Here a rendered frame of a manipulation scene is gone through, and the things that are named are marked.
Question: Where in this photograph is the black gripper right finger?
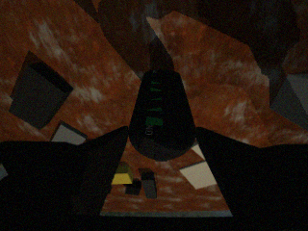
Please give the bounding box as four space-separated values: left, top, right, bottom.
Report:
196 127 308 217

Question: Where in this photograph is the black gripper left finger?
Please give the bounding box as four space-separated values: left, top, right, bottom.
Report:
0 126 128 216

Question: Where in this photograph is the dark grey controller unit with green rocker switches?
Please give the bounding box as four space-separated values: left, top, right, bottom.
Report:
128 69 196 162

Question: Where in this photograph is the yellow box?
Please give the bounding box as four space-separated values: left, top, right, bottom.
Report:
112 166 134 185

